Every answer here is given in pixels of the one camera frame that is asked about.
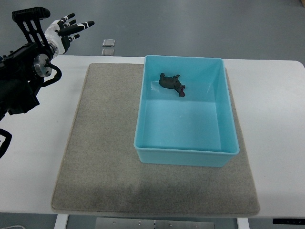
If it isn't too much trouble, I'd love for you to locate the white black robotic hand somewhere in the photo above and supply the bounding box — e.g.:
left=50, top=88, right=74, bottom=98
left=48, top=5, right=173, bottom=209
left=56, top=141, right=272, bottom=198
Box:
left=44, top=13, right=95, bottom=58

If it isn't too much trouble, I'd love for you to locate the brown toy hippo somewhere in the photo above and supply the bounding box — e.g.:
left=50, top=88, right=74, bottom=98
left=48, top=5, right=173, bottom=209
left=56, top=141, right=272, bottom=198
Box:
left=159, top=73, right=185, bottom=97

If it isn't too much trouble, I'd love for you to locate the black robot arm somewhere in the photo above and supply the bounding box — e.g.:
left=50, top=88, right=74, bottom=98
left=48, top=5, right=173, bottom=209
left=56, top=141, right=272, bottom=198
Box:
left=0, top=7, right=62, bottom=118

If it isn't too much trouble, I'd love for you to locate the blue plastic box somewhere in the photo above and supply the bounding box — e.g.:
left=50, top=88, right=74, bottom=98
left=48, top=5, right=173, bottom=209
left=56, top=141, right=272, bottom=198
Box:
left=134, top=55, right=240, bottom=167

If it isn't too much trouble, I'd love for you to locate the upper square floor plate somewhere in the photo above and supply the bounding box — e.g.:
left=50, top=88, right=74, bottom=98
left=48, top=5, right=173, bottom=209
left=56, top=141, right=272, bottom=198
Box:
left=102, top=39, right=115, bottom=47

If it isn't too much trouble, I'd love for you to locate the square floor plate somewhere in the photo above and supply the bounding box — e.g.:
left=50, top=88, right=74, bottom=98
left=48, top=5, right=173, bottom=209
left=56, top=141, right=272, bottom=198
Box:
left=102, top=39, right=115, bottom=47
left=102, top=48, right=115, bottom=56

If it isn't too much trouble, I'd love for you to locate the lower square floor plate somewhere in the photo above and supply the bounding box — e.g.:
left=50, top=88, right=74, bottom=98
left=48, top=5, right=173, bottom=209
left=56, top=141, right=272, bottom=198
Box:
left=102, top=48, right=115, bottom=56

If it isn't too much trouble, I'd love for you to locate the grey felt mat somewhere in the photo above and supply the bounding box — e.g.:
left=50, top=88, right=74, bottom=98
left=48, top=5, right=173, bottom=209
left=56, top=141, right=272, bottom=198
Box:
left=51, top=63, right=260, bottom=218

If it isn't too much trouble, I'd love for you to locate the metal table crossbar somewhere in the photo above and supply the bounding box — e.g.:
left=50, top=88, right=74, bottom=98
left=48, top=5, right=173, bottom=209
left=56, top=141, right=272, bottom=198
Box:
left=95, top=218, right=215, bottom=229

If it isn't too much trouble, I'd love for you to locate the black table control panel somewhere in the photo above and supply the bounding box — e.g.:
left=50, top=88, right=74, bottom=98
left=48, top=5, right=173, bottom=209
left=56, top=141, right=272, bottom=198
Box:
left=273, top=219, right=305, bottom=225

